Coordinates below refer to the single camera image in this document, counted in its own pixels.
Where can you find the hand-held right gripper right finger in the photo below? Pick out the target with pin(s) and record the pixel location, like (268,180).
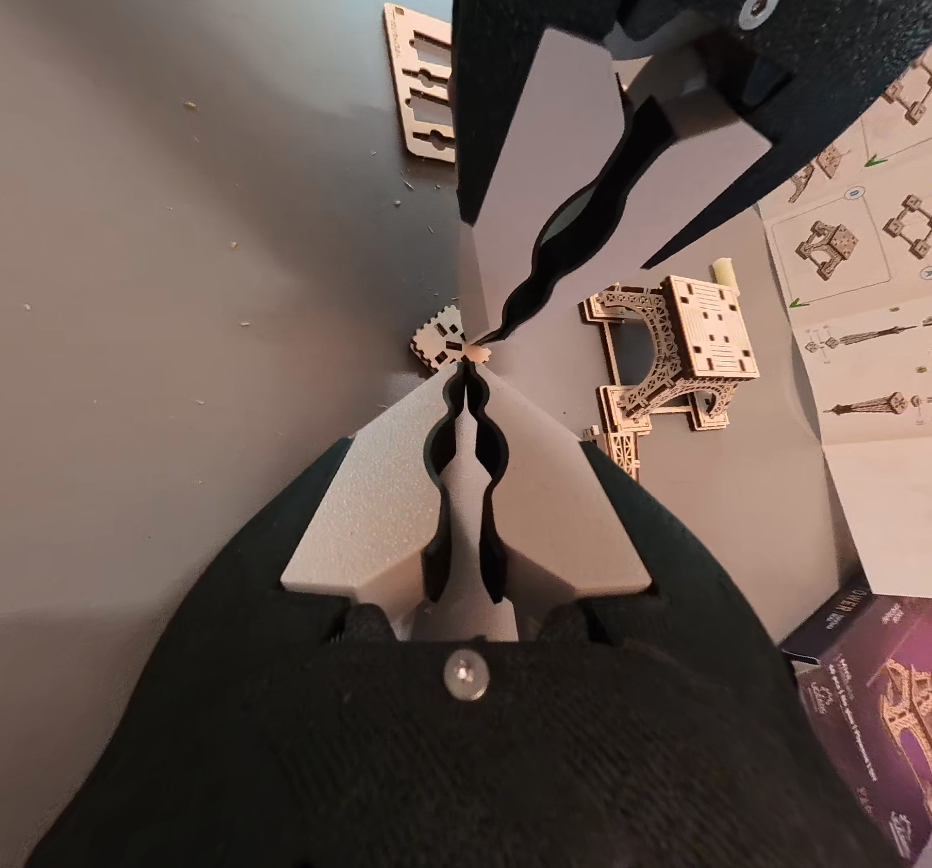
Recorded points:
(568,518)

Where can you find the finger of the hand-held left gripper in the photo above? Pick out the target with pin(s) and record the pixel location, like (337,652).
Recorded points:
(539,140)
(684,183)

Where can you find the laser-cut wooden parts sheet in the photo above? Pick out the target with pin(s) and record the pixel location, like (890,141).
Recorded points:
(404,81)

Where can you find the purple tower kit box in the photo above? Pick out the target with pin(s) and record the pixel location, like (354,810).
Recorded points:
(859,737)

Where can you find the wooden tower model base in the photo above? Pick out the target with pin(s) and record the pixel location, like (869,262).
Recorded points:
(713,329)

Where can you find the small toothed wooden square plate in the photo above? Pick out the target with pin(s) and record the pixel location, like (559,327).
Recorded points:
(433,344)

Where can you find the wooden tower model spire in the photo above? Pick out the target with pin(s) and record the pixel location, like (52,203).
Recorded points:
(622,453)

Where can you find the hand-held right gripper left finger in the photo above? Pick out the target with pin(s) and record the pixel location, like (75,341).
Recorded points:
(364,518)

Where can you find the grey desk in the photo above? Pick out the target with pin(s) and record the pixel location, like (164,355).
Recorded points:
(182,373)

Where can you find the white wax cylinder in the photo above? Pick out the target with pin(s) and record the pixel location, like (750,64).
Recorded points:
(724,274)

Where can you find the paper assembly instruction sheet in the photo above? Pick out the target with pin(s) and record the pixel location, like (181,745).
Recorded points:
(874,504)

